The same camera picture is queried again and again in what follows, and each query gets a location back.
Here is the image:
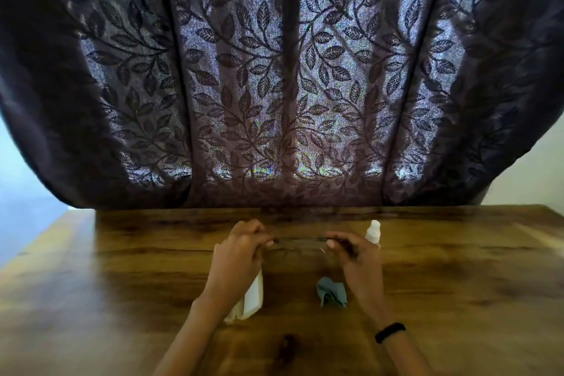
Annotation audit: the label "person's right hand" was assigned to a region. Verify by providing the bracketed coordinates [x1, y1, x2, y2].
[325, 231, 391, 313]

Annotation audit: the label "person's left hand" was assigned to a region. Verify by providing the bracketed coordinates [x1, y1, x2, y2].
[204, 219, 275, 307]

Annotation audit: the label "clear-framed eyeglasses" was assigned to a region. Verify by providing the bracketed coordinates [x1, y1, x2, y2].
[267, 236, 357, 257]

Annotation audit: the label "person's right forearm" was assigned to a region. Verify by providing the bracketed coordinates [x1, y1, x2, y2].
[370, 306, 434, 376]

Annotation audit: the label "person's left forearm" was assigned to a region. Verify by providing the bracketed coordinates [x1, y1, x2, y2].
[152, 295, 230, 376]

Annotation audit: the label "white spray bottle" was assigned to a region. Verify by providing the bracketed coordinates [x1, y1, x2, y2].
[365, 220, 382, 247]

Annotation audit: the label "grey-blue cleaning cloth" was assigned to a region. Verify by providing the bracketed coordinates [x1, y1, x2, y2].
[316, 276, 348, 308]

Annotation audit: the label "white glasses case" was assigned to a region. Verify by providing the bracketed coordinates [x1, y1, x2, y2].
[223, 269, 264, 325]

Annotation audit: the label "black wristband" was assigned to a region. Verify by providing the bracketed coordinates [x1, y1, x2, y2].
[375, 322, 406, 344]

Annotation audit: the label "dark leaf-patterned curtain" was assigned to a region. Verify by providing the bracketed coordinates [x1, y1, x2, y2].
[0, 0, 564, 210]

